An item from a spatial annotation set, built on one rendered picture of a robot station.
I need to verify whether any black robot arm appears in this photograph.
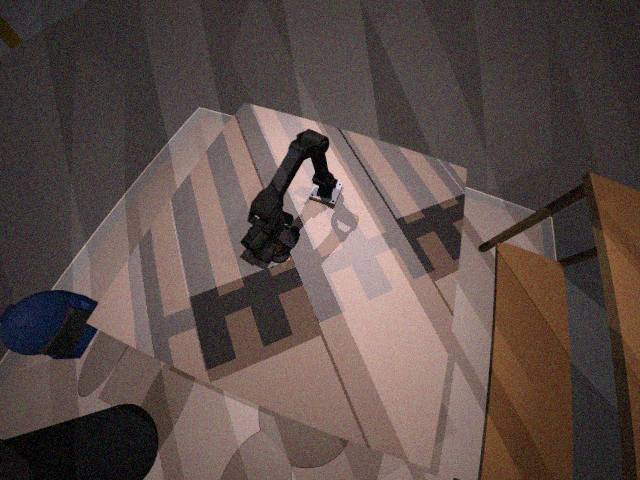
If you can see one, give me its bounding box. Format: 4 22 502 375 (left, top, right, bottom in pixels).
241 128 338 254

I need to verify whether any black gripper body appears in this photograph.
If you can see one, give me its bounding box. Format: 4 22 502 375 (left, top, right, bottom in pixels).
253 211 294 264

